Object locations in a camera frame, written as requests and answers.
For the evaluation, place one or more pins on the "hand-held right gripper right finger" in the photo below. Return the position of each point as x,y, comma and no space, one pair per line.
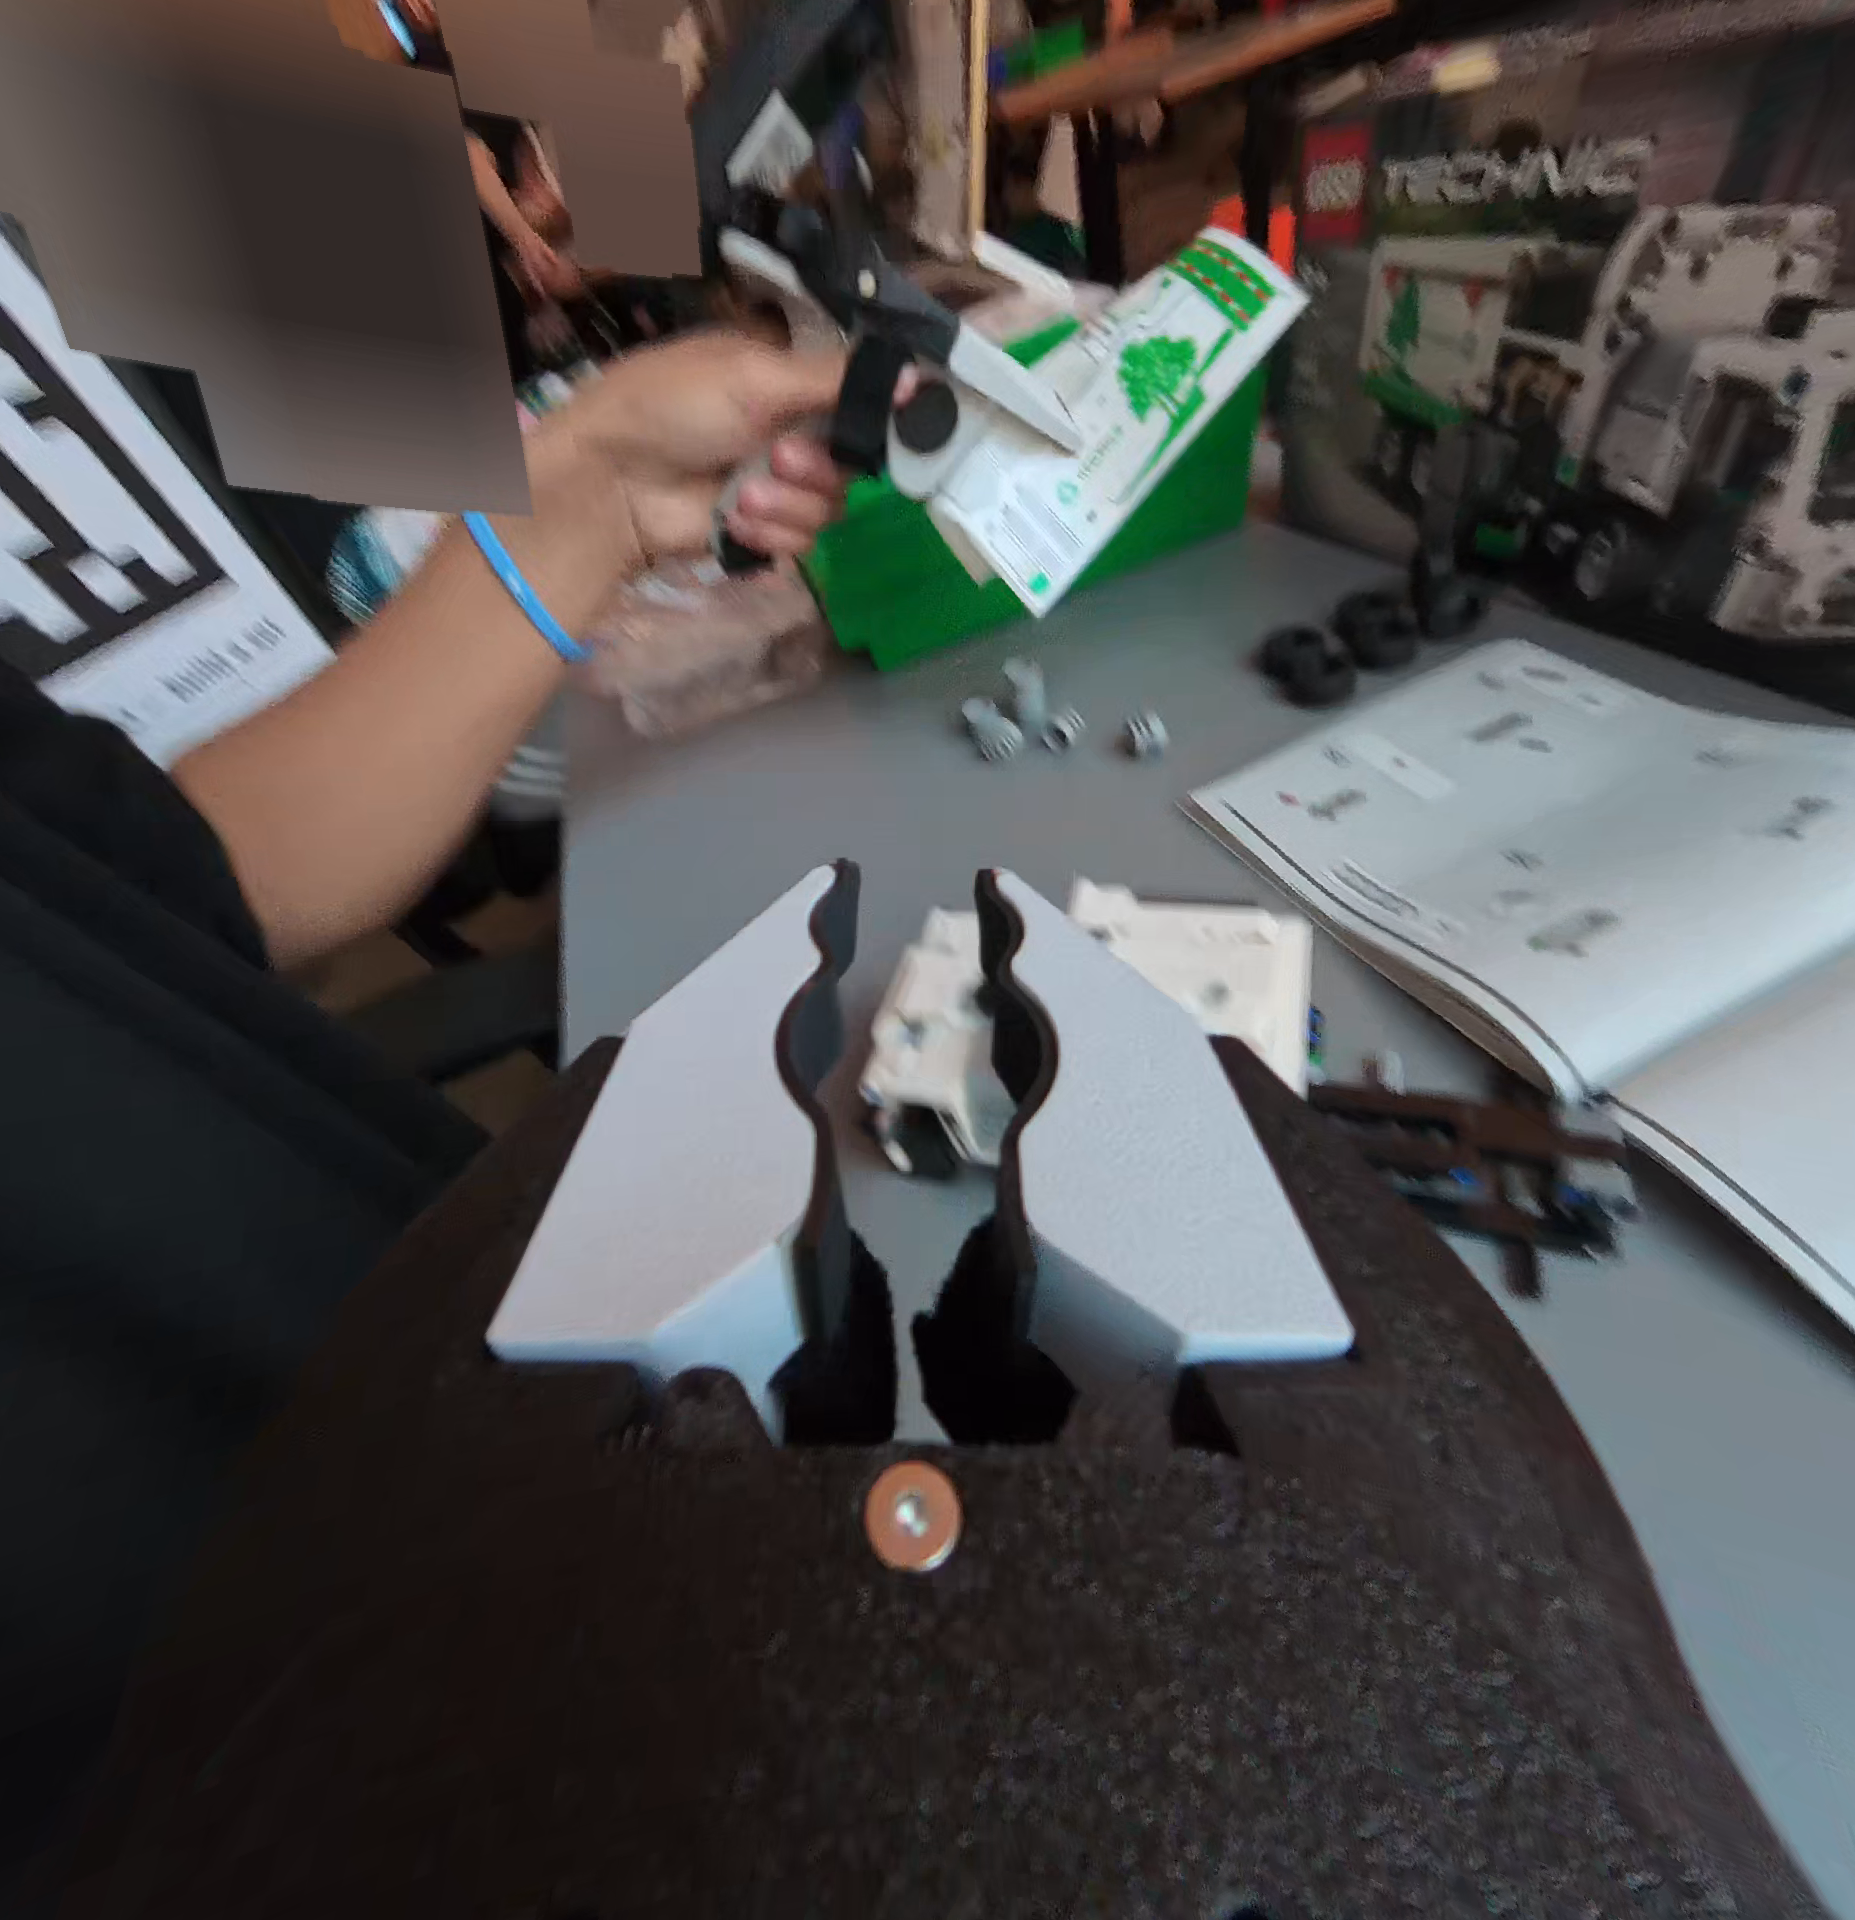
1183,1201

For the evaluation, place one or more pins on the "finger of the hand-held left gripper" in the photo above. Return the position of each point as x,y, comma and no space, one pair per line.
1011,388

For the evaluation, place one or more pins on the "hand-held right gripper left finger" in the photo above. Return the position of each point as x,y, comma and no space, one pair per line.
672,1186

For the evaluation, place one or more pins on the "green tree sticker sheet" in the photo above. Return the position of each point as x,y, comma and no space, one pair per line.
1139,390

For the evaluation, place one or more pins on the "green plastic bin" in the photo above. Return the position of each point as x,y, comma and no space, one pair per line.
897,587

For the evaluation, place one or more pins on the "white lego truck model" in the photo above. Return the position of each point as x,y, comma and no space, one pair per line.
1226,975

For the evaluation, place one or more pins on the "person's left forearm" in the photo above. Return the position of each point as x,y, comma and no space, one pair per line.
357,782

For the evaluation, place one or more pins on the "dark lego set box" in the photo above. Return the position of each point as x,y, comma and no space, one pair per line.
1618,377

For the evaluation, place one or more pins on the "person's left hand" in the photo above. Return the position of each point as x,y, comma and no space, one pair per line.
672,450

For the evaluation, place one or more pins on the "group of grey wheel rims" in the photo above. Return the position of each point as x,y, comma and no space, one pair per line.
994,731

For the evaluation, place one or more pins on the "clear plastic bag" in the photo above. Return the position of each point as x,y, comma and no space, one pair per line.
704,674

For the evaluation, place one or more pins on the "pile of black tyres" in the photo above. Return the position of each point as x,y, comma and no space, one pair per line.
1377,625

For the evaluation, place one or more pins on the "blue wristband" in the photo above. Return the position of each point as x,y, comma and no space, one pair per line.
530,608

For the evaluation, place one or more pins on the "open instruction booklet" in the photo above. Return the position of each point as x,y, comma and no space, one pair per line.
1543,857

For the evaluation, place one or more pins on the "black lego chassis frame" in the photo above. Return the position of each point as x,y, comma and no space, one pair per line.
1452,1141

